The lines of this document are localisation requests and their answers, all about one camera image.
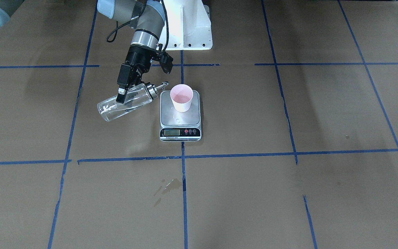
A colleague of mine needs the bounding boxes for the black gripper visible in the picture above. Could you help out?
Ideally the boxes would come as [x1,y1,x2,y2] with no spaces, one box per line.
[116,46,157,104]

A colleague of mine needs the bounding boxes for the glass sauce bottle metal spout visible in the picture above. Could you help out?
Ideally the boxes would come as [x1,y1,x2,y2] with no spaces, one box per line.
[97,81,169,122]

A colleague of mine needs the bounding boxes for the pink paper cup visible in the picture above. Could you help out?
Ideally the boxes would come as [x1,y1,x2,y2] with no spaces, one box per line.
[170,84,194,112]

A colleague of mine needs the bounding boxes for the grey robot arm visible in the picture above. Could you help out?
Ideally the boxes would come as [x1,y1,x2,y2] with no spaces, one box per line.
[97,0,172,104]

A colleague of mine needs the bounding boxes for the digital kitchen scale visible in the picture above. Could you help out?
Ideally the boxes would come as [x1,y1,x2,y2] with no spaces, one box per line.
[159,90,202,142]

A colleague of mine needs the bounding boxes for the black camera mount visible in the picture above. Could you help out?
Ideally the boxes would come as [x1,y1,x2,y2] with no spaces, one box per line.
[152,49,173,74]

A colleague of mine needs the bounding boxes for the black camera cable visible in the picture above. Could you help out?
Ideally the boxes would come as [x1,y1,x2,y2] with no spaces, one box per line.
[106,0,170,52]

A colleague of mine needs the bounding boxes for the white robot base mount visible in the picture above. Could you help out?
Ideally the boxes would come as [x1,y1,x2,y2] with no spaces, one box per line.
[158,0,213,50]

